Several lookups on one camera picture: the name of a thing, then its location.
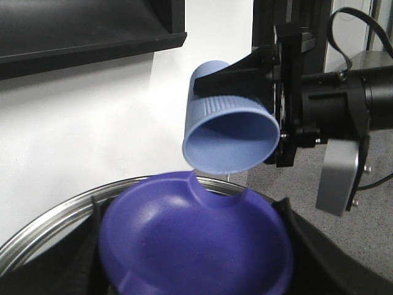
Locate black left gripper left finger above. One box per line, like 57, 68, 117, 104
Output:
1, 200, 111, 294

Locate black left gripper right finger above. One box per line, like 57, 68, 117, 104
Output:
273, 198, 392, 294

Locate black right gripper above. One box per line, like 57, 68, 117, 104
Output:
193, 24, 370, 167

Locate light blue ribbed cup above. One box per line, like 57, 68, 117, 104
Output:
182, 60, 280, 175

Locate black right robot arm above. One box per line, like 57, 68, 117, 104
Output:
183, 23, 392, 174

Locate black range hood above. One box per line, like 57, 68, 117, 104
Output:
1, 1, 187, 81

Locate black cable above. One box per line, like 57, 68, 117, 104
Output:
327, 7, 393, 73

